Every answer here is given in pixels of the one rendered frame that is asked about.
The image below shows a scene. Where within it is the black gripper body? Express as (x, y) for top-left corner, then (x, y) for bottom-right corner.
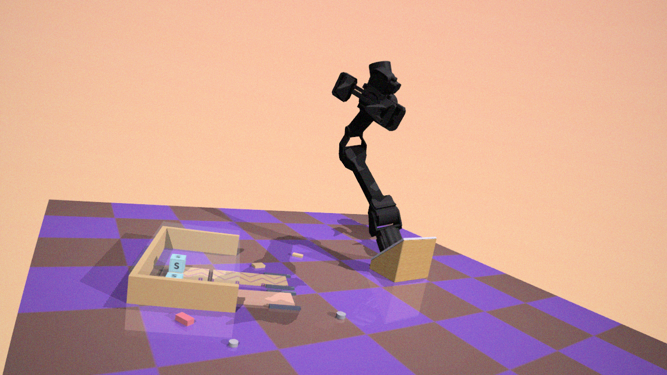
(332, 72), (406, 131)

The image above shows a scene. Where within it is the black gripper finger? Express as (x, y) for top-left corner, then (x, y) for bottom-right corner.
(335, 75), (355, 102)
(365, 99), (397, 128)

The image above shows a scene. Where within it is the pink rectangular block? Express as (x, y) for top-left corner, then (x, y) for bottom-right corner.
(175, 312), (194, 327)

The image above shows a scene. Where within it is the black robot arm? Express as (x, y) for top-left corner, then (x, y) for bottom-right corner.
(339, 61), (402, 252)

